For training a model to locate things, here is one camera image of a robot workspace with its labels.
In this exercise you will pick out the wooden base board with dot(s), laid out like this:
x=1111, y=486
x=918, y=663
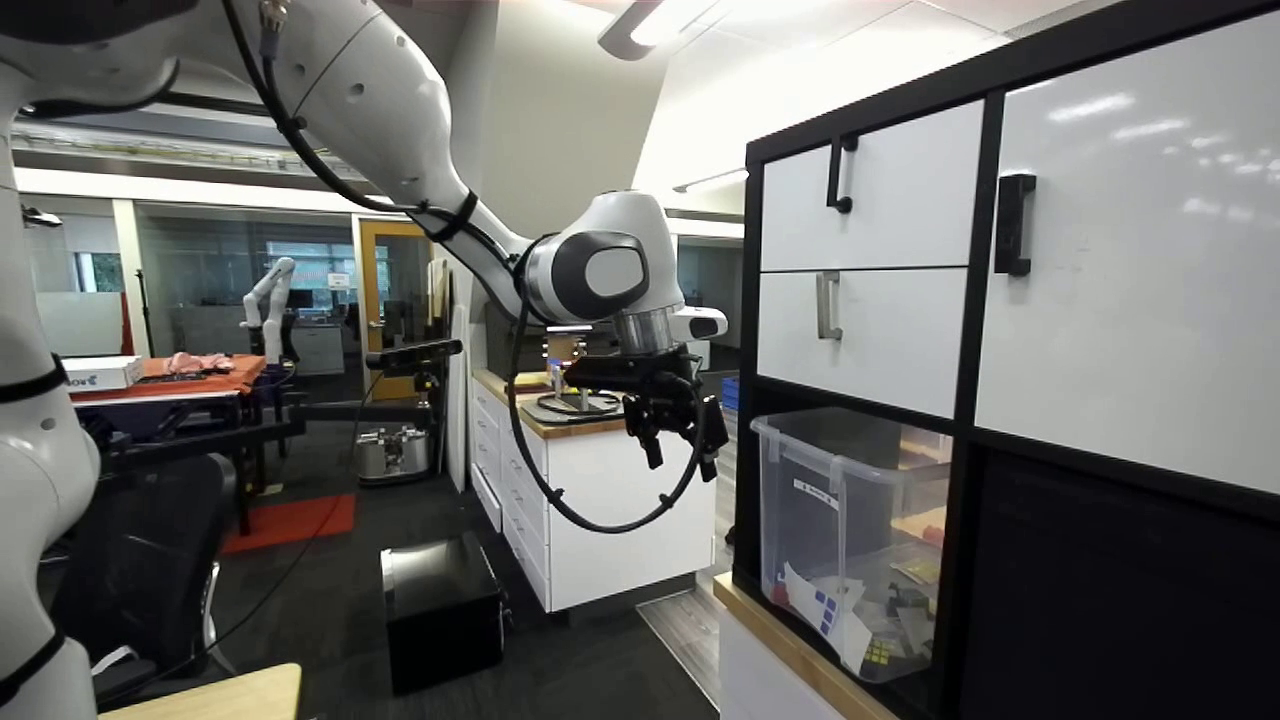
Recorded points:
x=785, y=641

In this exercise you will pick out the black and white cabinet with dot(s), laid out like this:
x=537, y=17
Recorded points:
x=1134, y=587

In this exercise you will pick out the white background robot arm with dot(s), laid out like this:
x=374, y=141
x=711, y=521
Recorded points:
x=266, y=301

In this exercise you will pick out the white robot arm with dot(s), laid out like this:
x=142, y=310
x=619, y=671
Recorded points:
x=360, y=93

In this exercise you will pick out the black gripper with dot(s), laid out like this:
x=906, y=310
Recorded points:
x=643, y=379

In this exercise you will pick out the clear plastic storage box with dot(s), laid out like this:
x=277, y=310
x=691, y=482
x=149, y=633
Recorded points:
x=840, y=521

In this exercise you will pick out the silver metal bin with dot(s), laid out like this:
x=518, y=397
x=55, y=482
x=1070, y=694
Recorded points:
x=389, y=449

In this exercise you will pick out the light wooden table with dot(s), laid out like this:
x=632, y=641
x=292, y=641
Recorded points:
x=215, y=699

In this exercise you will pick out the red table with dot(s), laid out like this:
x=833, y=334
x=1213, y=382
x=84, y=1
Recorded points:
x=175, y=385

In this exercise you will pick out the black box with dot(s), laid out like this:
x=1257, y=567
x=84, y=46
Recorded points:
x=441, y=606

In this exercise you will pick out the black office chair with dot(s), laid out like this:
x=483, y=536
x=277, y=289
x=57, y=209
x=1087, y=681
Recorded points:
x=142, y=563

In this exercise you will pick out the white platform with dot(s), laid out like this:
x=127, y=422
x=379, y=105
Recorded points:
x=761, y=685

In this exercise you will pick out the white cabinet door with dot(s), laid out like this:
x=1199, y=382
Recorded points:
x=1144, y=267

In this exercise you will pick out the red floor mat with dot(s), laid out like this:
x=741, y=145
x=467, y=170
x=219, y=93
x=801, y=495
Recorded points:
x=287, y=521

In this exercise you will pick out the white box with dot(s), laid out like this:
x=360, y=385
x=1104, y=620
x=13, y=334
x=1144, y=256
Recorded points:
x=103, y=372

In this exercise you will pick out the white counter wooden top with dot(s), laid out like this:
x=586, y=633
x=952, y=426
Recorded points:
x=602, y=521

